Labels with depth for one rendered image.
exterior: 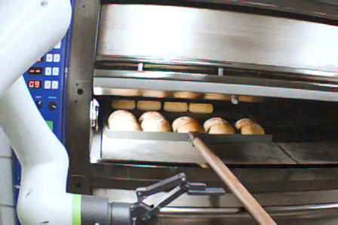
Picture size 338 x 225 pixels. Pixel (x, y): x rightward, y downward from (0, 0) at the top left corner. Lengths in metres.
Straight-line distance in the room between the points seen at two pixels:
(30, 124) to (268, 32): 0.84
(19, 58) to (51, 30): 0.08
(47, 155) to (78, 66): 0.54
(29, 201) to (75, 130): 0.59
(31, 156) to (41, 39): 0.41
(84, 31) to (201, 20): 0.32
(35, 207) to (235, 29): 0.84
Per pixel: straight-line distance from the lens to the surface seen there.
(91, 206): 1.23
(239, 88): 1.65
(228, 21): 1.80
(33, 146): 1.24
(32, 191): 1.25
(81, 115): 1.78
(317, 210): 1.53
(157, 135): 2.15
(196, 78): 1.64
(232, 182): 1.59
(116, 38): 1.75
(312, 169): 1.90
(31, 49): 0.88
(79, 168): 1.81
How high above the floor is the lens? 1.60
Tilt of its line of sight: 9 degrees down
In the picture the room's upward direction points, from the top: 4 degrees clockwise
